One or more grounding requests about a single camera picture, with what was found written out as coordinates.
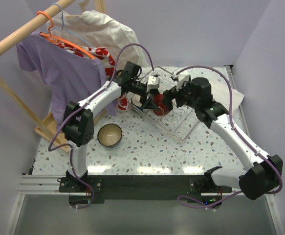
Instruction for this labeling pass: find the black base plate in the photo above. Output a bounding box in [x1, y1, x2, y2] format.
[57, 175, 232, 206]

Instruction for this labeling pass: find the purple t-shirt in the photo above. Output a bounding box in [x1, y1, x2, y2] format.
[16, 32, 107, 125]

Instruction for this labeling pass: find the wooden clothes rack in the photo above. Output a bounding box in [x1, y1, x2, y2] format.
[0, 0, 131, 153]

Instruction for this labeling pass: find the red bowl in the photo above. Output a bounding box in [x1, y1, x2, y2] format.
[152, 94, 173, 117]

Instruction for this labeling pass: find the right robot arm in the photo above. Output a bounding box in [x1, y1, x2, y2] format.
[163, 77, 283, 200]

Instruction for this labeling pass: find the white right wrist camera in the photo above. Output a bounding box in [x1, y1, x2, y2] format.
[171, 72, 190, 91]

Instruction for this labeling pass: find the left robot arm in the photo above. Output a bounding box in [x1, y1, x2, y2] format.
[62, 62, 160, 192]

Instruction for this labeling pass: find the wire dish rack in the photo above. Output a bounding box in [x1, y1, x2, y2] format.
[127, 66, 203, 143]

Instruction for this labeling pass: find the orange hanger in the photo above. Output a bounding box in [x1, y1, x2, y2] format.
[37, 11, 95, 59]

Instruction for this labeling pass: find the blue wire hanger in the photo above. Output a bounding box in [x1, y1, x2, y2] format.
[51, 2, 93, 48]

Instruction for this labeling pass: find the teal white dotted bowl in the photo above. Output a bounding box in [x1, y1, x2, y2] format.
[131, 94, 144, 111]

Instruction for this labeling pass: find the white folded cloth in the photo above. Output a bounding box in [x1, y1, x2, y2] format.
[210, 78, 245, 116]

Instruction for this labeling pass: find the red floral cloth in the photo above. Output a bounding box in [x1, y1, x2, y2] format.
[56, 41, 129, 111]

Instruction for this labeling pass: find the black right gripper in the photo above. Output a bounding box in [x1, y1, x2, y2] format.
[161, 79, 199, 112]

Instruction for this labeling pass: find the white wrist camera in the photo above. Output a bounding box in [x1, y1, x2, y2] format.
[147, 75, 160, 89]
[171, 72, 190, 91]

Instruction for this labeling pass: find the blue floral bowl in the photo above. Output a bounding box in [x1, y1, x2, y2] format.
[97, 123, 123, 148]

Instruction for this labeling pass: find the white shirt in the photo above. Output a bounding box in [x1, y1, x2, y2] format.
[52, 10, 149, 70]

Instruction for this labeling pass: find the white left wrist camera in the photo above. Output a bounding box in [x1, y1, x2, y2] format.
[147, 75, 160, 89]

